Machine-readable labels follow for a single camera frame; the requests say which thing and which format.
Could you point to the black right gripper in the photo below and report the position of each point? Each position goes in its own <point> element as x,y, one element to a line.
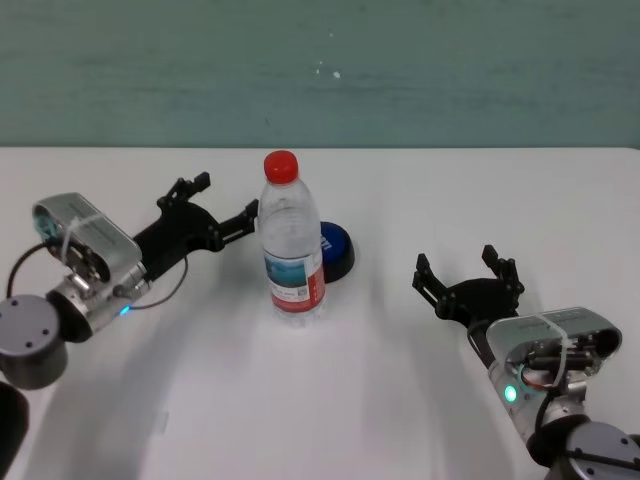
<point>480,300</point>

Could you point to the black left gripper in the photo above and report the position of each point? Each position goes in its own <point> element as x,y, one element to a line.
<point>175,235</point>

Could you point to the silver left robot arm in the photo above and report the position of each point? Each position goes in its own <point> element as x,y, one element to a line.
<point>30,330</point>

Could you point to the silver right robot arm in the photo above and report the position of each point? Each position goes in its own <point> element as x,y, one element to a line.
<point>585,440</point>

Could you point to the clear water bottle red cap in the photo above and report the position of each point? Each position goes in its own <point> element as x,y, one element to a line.
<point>290,235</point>

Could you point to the blue push button black base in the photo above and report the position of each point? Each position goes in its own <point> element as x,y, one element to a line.
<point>336,245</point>

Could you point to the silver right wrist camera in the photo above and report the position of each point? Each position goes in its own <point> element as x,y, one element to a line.
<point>550,330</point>

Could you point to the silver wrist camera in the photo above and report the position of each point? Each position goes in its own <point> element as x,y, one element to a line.
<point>95,230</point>
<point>550,330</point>

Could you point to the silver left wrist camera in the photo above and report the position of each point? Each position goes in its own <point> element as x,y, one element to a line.
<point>95,230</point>

